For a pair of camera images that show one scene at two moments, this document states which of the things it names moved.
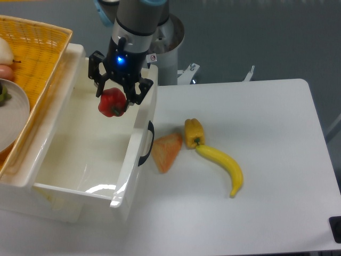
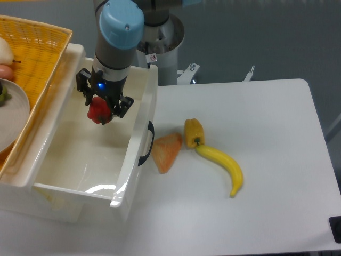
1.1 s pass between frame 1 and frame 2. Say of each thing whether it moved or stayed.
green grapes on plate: stayed
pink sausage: stayed
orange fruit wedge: stayed
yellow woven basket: stayed
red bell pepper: moved
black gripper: moved
